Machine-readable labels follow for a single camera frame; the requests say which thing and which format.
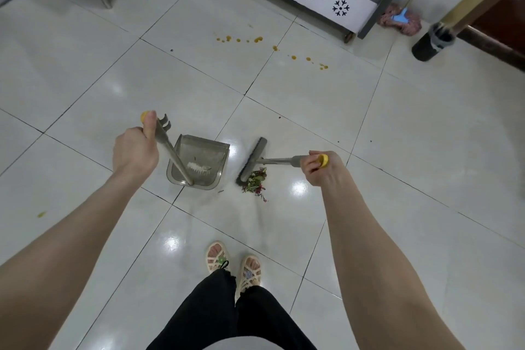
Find leaf debris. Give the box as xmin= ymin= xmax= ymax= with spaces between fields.
xmin=217 ymin=167 xmax=270 ymax=203

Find black trash bin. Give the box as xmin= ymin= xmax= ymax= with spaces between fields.
xmin=411 ymin=22 xmax=456 ymax=62

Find grey dustpan with yellow-tipped handle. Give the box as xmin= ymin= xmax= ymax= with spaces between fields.
xmin=140 ymin=110 xmax=231 ymax=191

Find orange liquid spill drops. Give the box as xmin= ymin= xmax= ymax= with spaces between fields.
xmin=37 ymin=36 xmax=329 ymax=218

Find person's right beige sandal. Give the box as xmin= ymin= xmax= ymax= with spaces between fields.
xmin=236 ymin=254 xmax=263 ymax=295

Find person's black trousers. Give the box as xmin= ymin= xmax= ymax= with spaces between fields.
xmin=145 ymin=270 xmax=319 ymax=350

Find person's left hand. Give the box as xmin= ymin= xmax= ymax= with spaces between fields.
xmin=112 ymin=110 xmax=161 ymax=184

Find person's left beige sandal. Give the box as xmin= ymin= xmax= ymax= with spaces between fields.
xmin=205 ymin=242 xmax=230 ymax=276

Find person's right forearm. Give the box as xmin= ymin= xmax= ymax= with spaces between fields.
xmin=319 ymin=177 xmax=466 ymax=350

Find grey broom with yellow cap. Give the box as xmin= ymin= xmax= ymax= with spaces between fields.
xmin=236 ymin=137 xmax=330 ymax=185

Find person's beige sandal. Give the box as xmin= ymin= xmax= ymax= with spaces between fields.
xmin=236 ymin=254 xmax=263 ymax=295
xmin=205 ymin=242 xmax=230 ymax=276

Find person's white shirt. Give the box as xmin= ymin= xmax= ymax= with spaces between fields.
xmin=199 ymin=336 xmax=288 ymax=350

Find person's left forearm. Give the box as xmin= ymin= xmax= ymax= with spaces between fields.
xmin=0 ymin=169 xmax=140 ymax=350

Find person's right hand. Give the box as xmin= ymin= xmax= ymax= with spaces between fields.
xmin=300 ymin=150 xmax=349 ymax=189

